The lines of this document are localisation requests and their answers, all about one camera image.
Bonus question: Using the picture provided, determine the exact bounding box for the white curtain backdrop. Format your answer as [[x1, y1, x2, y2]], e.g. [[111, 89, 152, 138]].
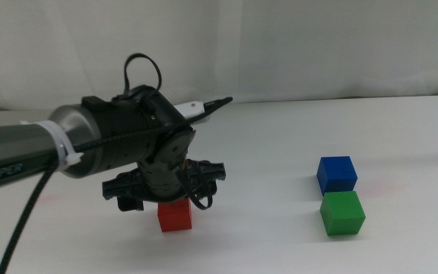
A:
[[0, 0, 438, 112]]

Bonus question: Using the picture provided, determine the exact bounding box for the black braided camera cable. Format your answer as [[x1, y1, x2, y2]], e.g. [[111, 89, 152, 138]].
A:
[[0, 96, 234, 274]]

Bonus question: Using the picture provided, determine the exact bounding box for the white zip tie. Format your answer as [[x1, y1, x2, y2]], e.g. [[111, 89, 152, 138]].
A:
[[20, 120, 84, 173]]

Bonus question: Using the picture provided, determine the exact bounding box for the red cube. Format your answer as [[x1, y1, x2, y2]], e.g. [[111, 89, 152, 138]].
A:
[[157, 197, 193, 233]]

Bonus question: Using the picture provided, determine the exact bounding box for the green cube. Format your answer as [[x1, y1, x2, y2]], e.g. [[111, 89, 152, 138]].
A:
[[319, 190, 367, 237]]

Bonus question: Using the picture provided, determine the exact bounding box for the blue cube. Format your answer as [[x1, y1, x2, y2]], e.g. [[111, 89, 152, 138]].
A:
[[316, 155, 358, 197]]

